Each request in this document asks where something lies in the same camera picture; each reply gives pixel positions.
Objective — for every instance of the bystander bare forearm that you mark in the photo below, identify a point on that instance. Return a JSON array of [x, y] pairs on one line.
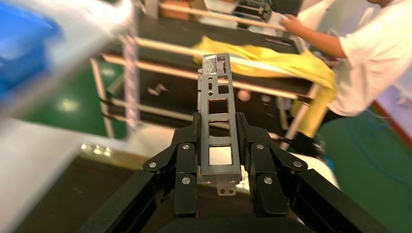
[[322, 41]]

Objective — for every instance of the yellow cloth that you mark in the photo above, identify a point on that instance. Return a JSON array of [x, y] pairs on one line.
[[289, 64]]

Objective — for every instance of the small brown box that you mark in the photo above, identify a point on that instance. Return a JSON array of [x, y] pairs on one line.
[[178, 11]]

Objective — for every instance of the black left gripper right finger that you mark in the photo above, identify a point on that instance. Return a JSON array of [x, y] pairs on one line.
[[262, 160]]

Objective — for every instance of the grey metal bracket part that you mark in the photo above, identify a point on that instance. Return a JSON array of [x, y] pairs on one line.
[[219, 172]]

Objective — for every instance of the person in white shirt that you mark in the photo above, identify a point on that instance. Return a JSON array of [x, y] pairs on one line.
[[376, 58]]

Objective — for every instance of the white metal shelf rack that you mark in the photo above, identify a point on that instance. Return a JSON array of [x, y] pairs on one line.
[[80, 32]]

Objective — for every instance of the blue plastic bin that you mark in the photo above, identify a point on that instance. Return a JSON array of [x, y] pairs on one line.
[[19, 38]]

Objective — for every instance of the black cart with cream rails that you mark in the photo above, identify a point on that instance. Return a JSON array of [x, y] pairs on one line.
[[180, 32]]

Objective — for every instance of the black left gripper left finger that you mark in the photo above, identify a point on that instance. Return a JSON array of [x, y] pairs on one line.
[[186, 160]]

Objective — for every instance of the bystander bare hand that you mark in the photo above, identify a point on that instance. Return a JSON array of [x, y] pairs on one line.
[[293, 25]]

